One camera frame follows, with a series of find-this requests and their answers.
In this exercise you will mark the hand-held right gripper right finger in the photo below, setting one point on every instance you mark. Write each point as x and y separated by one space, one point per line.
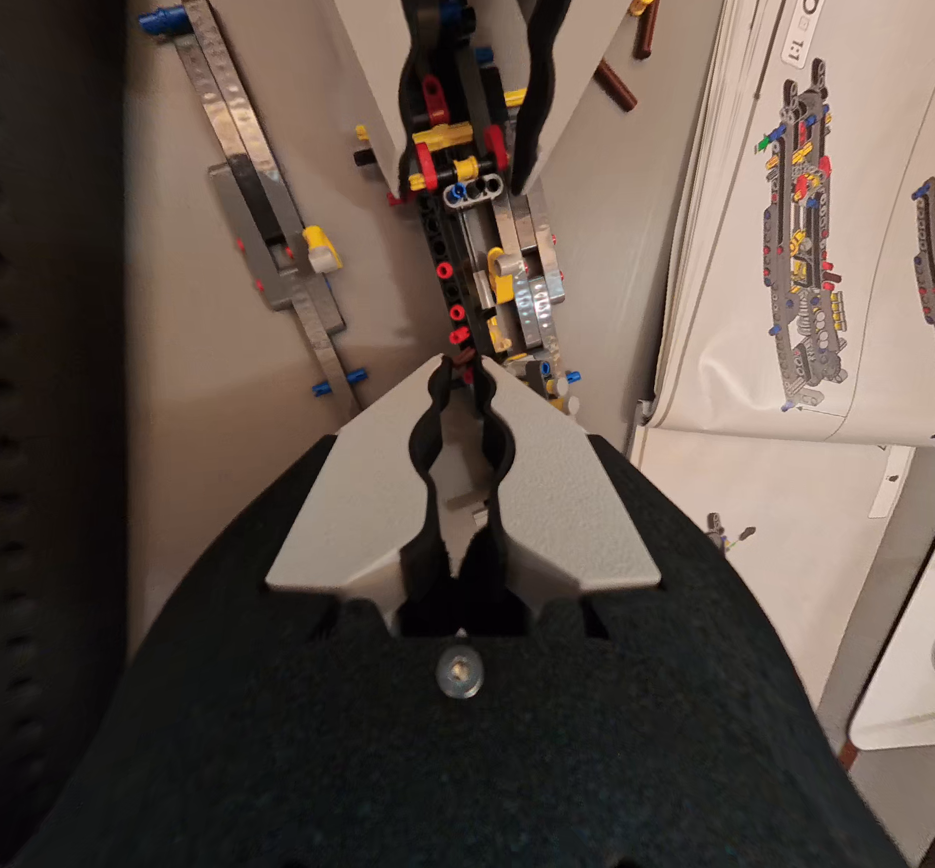
577 517

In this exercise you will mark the black perforated panel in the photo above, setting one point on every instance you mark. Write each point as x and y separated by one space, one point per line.
58 298

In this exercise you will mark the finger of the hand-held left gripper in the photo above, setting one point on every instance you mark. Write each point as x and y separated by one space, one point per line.
365 20
592 6

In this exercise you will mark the multicoloured lego chassis assembly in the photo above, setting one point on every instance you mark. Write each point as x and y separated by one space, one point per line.
445 239

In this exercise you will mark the grey lego side beam assembly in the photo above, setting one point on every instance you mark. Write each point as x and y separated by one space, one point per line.
292 291

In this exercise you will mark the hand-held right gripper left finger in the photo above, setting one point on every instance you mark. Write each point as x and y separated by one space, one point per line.
350 517

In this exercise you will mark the lego instruction booklet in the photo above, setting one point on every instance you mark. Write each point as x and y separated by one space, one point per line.
730 298

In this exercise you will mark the brown lego axle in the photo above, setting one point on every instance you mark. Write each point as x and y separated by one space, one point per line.
615 85
646 28

